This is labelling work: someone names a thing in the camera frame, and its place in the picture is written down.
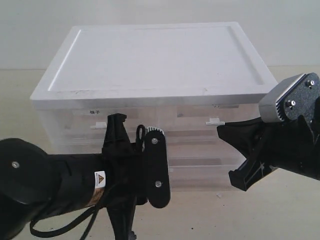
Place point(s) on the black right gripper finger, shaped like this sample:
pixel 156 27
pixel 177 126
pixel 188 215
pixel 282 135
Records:
pixel 245 136
pixel 252 170

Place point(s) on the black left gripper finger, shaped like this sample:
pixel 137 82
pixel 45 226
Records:
pixel 116 138

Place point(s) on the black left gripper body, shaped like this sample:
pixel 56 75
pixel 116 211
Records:
pixel 126 190

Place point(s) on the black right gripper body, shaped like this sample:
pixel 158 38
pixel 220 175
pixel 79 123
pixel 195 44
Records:
pixel 293 146

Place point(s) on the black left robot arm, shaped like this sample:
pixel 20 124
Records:
pixel 53 193

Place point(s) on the top left small drawer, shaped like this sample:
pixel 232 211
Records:
pixel 92 123

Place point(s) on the small drawer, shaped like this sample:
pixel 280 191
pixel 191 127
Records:
pixel 200 117
pixel 92 123

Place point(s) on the top right small drawer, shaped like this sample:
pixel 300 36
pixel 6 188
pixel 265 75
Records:
pixel 200 117

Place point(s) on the white translucent drawer cabinet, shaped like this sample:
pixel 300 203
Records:
pixel 160 65

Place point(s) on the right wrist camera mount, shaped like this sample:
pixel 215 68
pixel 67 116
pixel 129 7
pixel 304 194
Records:
pixel 292 97

